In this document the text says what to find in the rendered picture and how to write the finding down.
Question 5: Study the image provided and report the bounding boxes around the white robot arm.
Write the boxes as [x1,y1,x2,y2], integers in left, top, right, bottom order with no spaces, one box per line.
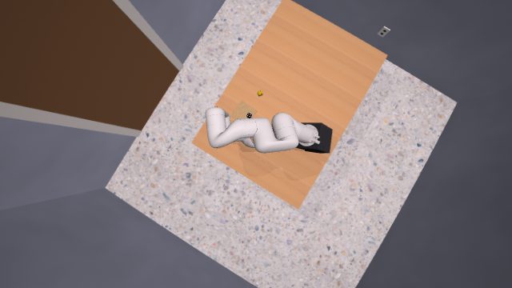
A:
[206,107,320,153]

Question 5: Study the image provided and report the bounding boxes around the tan mat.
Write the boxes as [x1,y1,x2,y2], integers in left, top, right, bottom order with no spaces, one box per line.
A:
[231,101,257,119]

